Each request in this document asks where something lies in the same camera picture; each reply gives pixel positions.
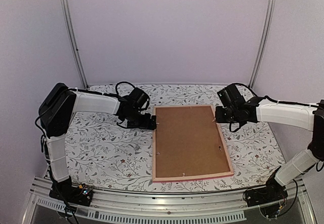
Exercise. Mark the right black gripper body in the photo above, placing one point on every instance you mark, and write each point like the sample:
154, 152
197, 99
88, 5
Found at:
230, 116

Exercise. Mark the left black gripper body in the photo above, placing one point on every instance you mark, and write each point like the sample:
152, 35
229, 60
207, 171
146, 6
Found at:
137, 121

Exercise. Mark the pink picture frame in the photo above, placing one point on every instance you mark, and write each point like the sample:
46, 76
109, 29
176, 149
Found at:
188, 145

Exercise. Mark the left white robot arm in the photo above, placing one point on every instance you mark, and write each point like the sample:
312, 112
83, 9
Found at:
60, 106

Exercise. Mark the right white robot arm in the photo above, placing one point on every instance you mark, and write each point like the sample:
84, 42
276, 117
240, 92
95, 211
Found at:
267, 110

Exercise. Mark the floral patterned table mat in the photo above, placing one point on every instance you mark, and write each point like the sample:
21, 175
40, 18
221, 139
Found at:
101, 154

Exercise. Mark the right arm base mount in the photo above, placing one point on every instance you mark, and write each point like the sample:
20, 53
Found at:
271, 201

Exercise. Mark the aluminium front rail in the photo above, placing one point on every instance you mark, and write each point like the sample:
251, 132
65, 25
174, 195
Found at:
115, 206

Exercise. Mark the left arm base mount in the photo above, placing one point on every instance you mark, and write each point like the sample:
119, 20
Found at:
79, 195

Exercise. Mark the right aluminium corner post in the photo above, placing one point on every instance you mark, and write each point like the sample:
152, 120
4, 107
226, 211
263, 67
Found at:
263, 41

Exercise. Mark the aluminium corner post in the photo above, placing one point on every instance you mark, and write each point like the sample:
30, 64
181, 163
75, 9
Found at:
263, 41
73, 43

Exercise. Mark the left aluminium corner post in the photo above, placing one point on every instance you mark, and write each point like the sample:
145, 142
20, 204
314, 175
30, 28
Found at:
73, 43

